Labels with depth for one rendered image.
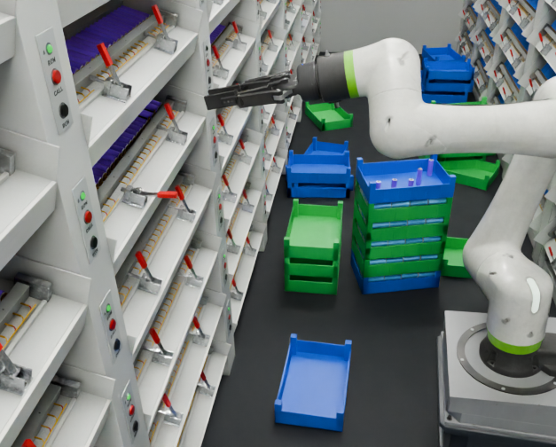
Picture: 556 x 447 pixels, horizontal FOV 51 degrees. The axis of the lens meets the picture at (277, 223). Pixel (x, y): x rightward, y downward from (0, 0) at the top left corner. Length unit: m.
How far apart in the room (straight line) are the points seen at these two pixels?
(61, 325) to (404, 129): 0.66
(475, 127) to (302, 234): 1.26
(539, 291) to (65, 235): 0.99
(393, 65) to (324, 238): 1.24
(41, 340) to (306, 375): 1.24
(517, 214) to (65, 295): 1.03
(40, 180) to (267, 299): 1.56
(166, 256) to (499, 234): 0.78
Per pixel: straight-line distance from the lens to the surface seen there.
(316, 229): 2.34
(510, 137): 1.19
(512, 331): 1.45
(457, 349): 1.57
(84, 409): 1.02
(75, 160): 0.83
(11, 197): 0.76
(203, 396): 1.79
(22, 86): 0.75
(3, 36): 0.71
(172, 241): 1.34
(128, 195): 1.09
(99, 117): 0.95
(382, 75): 1.14
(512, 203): 1.48
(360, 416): 1.87
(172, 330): 1.41
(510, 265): 1.44
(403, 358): 2.05
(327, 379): 1.95
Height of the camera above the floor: 1.44
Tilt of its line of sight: 33 degrees down
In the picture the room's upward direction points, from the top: 1 degrees counter-clockwise
